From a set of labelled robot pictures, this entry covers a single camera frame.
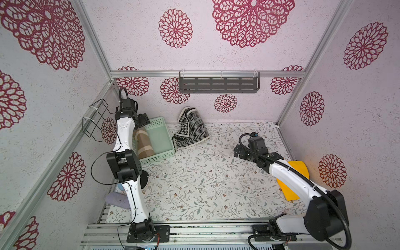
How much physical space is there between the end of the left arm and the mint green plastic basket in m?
0.04

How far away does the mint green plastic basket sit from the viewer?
98 cm

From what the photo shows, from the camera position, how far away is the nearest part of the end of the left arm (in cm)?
69
